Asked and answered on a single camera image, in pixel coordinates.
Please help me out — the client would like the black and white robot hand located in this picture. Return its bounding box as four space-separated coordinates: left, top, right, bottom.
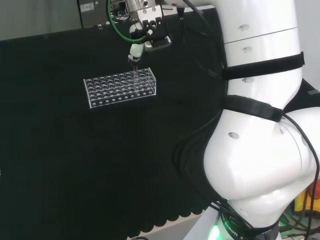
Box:
126 5 173 73

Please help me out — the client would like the clear glass test tube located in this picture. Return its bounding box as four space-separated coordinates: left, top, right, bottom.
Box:
134 63 139 97

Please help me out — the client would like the clear plastic test tube rack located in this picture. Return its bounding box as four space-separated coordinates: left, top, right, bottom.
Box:
83 67 158 110

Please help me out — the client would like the grey metal cabinet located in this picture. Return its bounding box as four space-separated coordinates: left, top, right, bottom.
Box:
76 0 111 29

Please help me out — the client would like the black bench cloth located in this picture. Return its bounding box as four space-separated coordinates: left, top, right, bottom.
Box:
0 4 320 240

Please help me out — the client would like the yellow stop button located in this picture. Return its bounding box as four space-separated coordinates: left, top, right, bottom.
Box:
294 189 320 214

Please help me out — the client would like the black arm cable with connector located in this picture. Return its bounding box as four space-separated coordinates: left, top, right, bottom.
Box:
175 0 226 79

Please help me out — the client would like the black cable bundle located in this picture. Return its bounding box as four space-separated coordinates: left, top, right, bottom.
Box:
111 7 131 25

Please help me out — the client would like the green cable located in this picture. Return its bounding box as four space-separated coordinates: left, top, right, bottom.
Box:
106 0 146 42

